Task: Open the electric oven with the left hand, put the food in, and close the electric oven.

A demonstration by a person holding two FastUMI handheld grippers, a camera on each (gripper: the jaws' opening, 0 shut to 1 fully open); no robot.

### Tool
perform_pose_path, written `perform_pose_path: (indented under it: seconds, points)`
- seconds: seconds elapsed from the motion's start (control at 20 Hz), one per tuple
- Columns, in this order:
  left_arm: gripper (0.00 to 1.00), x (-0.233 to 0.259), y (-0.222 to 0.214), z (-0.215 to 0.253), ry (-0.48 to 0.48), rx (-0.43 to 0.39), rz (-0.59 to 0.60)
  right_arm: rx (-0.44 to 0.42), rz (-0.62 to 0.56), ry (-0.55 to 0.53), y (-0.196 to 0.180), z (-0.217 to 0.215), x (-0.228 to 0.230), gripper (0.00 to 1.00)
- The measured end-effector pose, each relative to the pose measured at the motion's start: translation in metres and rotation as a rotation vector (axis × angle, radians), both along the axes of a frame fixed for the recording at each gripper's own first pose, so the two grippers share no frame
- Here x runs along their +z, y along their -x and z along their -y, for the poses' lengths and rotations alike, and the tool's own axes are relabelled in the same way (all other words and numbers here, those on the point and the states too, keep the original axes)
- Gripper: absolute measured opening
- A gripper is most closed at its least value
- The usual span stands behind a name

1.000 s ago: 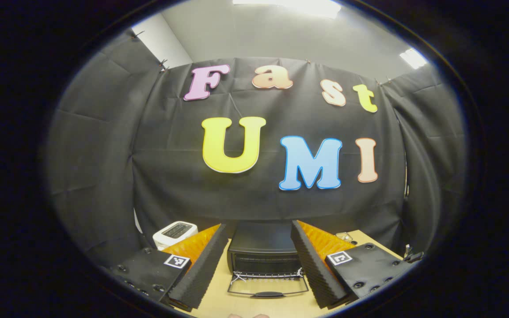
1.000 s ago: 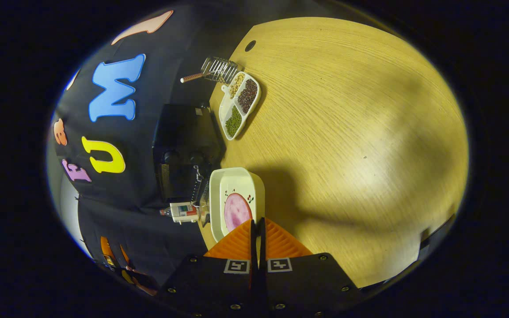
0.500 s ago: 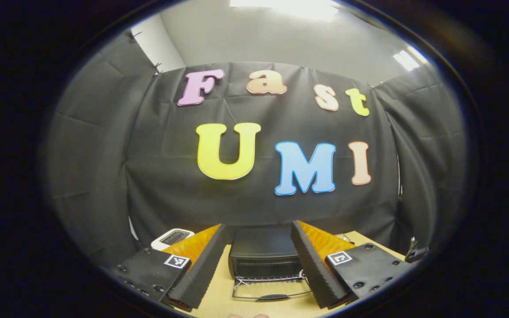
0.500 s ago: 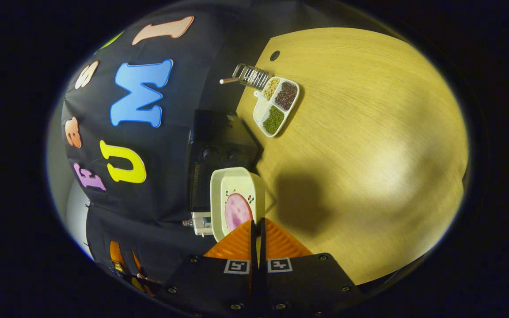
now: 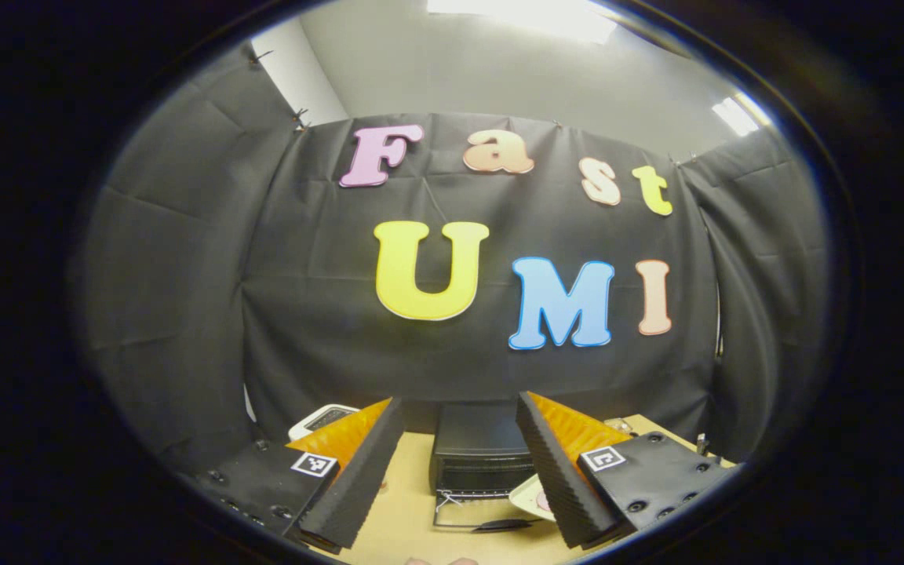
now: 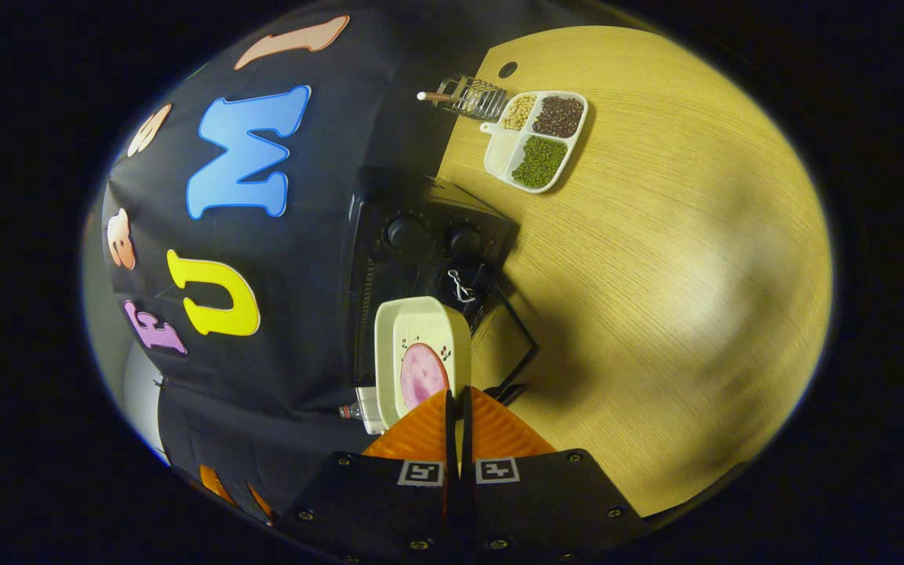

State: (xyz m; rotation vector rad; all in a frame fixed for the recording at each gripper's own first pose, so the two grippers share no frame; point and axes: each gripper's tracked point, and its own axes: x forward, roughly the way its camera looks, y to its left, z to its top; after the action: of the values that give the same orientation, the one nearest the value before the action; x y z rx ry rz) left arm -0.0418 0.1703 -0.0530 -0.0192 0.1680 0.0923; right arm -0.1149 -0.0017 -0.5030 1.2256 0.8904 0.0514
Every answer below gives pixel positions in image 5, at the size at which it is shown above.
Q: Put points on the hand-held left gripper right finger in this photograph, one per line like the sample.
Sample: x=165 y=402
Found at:
x=558 y=471

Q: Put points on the white kitchen appliance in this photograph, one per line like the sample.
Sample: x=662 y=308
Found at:
x=318 y=420

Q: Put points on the black backdrop cloth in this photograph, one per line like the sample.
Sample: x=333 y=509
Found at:
x=326 y=314

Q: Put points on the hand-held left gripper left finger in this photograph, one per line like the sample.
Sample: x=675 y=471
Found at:
x=358 y=479

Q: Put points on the small ceiling light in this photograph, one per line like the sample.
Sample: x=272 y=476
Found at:
x=741 y=114

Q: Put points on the black electric oven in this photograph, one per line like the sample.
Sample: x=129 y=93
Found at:
x=475 y=439

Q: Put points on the pale square plate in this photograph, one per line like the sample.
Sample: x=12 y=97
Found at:
x=526 y=498

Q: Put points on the large ceiling light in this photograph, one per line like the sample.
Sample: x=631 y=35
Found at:
x=523 y=16

